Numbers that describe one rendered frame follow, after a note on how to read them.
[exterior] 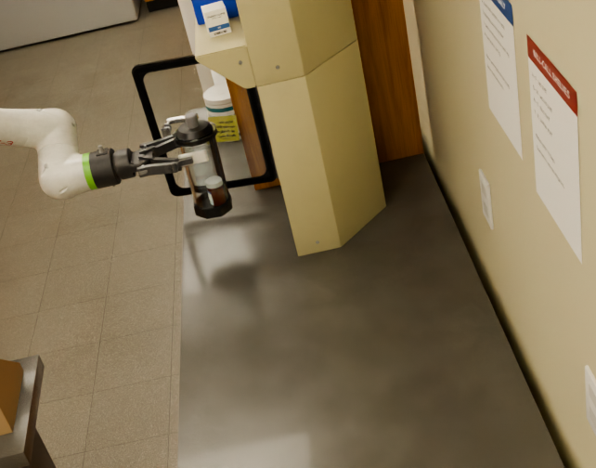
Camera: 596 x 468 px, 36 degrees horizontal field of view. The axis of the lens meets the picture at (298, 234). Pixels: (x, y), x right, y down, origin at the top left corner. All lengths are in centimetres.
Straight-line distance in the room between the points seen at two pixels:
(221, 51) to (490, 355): 86
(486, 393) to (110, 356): 217
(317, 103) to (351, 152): 20
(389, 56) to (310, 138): 45
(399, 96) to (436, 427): 105
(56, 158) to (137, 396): 142
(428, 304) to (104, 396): 179
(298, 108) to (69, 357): 202
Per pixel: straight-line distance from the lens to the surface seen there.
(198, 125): 224
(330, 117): 214
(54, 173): 229
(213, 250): 239
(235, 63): 203
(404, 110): 254
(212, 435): 187
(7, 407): 208
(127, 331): 382
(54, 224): 476
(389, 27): 244
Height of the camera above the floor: 223
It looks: 33 degrees down
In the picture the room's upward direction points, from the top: 14 degrees counter-clockwise
